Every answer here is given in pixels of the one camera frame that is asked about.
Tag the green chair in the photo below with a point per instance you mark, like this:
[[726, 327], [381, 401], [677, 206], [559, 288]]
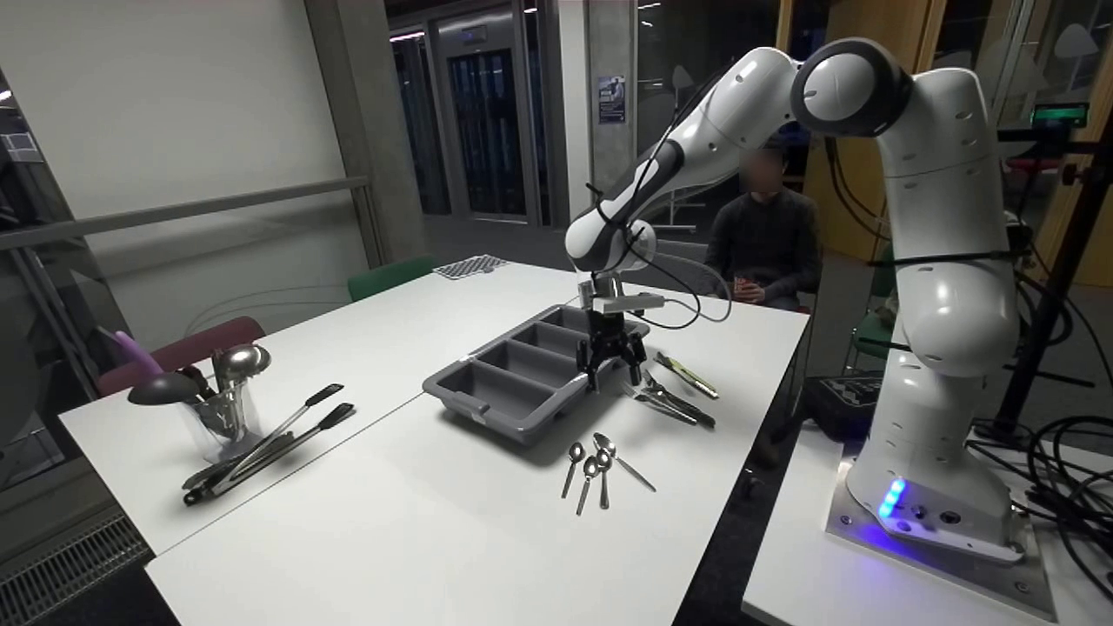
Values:
[[388, 279], [869, 343]]

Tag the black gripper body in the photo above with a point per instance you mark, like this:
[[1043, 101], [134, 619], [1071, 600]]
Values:
[[614, 320]]

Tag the seated person dark sweater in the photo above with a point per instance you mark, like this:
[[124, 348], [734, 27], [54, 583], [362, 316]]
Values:
[[765, 238]]

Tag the grey plastic cutlery tray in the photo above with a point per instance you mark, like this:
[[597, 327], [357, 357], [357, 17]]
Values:
[[508, 383]]

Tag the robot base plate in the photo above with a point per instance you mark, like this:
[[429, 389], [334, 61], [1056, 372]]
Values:
[[927, 559]]

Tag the wall poster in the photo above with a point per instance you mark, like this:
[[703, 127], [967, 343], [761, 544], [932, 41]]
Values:
[[614, 98]]

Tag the silver teaspoon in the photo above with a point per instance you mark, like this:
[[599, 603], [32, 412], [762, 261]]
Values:
[[627, 464], [589, 483], [570, 466], [603, 473]]

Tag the black stand pole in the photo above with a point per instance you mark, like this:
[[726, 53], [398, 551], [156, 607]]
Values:
[[1047, 289]]

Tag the silver ladle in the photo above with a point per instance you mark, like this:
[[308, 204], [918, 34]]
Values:
[[240, 361]]

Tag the floor vent grille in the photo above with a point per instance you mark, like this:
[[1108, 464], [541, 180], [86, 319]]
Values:
[[65, 576]]

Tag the grey handrail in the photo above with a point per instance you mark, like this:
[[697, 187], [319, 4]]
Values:
[[174, 215]]

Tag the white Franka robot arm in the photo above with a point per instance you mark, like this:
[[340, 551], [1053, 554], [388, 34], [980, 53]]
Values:
[[941, 301]]

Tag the black control box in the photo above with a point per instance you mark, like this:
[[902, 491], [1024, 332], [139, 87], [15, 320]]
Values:
[[841, 406]]

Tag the purple utensil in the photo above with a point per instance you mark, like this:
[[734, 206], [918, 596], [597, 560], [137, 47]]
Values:
[[137, 353]]

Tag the black ladle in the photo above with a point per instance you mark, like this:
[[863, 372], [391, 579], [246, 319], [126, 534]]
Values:
[[160, 389]]

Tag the small silver tongs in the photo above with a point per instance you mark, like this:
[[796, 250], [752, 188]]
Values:
[[678, 406]]

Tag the long black-tipped tongs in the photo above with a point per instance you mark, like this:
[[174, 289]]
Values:
[[281, 451], [274, 434]]

